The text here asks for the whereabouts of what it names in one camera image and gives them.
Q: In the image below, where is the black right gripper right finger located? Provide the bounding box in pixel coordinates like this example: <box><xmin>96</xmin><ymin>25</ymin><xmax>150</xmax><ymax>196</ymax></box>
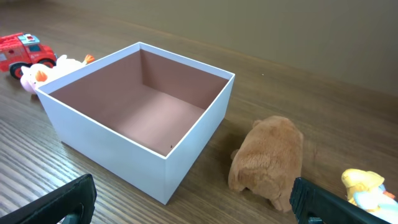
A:
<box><xmin>290</xmin><ymin>177</ymin><xmax>388</xmax><ymax>224</ymax></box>

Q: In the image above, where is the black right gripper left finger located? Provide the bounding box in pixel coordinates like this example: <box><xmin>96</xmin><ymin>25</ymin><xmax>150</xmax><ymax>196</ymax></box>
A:
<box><xmin>1</xmin><ymin>174</ymin><xmax>97</xmax><ymax>224</ymax></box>

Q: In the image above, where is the brown plush animal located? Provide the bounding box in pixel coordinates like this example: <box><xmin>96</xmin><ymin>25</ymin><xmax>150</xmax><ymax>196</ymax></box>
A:
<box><xmin>228</xmin><ymin>116</ymin><xmax>303</xmax><ymax>212</ymax></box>

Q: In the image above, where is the yellow white plush duck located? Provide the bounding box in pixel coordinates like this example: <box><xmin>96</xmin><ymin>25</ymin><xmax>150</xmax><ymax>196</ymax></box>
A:
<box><xmin>341</xmin><ymin>169</ymin><xmax>397</xmax><ymax>224</ymax></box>

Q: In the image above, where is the pink white plush duck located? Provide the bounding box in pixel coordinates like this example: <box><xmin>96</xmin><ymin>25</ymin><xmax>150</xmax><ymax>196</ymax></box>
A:
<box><xmin>20</xmin><ymin>54</ymin><xmax>95</xmax><ymax>95</ymax></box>

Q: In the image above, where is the red toy fire truck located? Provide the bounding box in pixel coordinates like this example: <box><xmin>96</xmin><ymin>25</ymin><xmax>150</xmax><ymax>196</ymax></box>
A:
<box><xmin>1</xmin><ymin>32</ymin><xmax>57</xmax><ymax>80</ymax></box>

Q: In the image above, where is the white square cardboard box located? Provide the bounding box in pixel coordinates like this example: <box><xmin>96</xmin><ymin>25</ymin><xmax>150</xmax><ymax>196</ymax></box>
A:
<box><xmin>37</xmin><ymin>42</ymin><xmax>235</xmax><ymax>204</ymax></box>

